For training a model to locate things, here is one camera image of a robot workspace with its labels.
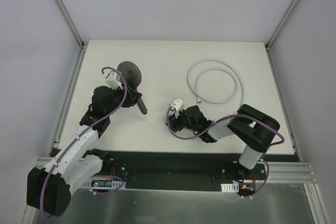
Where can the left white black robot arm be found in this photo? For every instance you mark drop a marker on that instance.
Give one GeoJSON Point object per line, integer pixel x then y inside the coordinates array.
{"type": "Point", "coordinates": [51, 187]}

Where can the aluminium frame post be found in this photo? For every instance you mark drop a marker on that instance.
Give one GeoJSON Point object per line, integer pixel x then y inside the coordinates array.
{"type": "Point", "coordinates": [70, 23]}
{"type": "Point", "coordinates": [282, 23]}

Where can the right white cable duct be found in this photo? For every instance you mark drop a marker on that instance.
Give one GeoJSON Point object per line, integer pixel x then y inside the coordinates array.
{"type": "Point", "coordinates": [230, 188]}

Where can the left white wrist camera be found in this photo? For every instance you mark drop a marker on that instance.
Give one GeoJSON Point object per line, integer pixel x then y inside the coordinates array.
{"type": "Point", "coordinates": [113, 80]}

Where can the left aluminium frame post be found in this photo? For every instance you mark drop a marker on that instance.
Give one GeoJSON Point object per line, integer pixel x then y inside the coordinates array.
{"type": "Point", "coordinates": [70, 23]}

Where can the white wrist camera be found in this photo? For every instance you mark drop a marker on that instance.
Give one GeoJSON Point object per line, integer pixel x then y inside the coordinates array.
{"type": "Point", "coordinates": [113, 80]}
{"type": "Point", "coordinates": [177, 104]}

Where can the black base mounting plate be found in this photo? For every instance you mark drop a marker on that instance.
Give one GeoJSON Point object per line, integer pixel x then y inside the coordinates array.
{"type": "Point", "coordinates": [177, 171]}

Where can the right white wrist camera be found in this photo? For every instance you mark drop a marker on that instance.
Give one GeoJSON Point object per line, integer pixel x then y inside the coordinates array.
{"type": "Point", "coordinates": [177, 104]}

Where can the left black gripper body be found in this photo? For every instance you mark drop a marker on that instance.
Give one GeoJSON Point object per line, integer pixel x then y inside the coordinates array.
{"type": "Point", "coordinates": [132, 94]}

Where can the grey shower head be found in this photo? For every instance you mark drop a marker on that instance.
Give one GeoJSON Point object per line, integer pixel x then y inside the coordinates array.
{"type": "Point", "coordinates": [133, 78]}

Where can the white cable duct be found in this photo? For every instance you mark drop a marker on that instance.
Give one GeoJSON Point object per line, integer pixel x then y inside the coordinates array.
{"type": "Point", "coordinates": [103, 184]}
{"type": "Point", "coordinates": [230, 188]}

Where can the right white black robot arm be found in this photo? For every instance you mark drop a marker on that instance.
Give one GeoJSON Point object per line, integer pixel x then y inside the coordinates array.
{"type": "Point", "coordinates": [257, 130]}

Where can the right aluminium frame post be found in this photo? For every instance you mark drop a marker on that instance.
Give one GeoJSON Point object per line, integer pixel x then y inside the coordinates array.
{"type": "Point", "coordinates": [282, 23]}

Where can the left white cable duct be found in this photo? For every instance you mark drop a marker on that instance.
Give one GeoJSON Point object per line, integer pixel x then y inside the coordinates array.
{"type": "Point", "coordinates": [103, 184]}

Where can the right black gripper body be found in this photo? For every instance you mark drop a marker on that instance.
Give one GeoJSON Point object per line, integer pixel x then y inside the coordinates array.
{"type": "Point", "coordinates": [177, 122]}

